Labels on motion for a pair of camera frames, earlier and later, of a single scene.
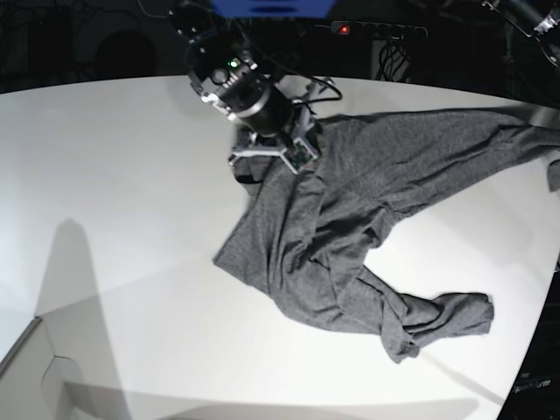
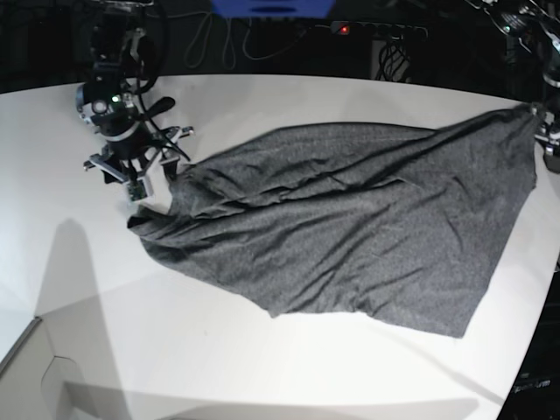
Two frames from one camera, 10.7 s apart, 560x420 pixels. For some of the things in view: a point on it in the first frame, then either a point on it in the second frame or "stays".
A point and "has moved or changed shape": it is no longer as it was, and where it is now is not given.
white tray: [37, 385] stays
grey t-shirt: [305, 235] has moved or changed shape
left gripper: [297, 147] → [139, 171]
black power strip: [381, 30] stays
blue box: [273, 8] stays
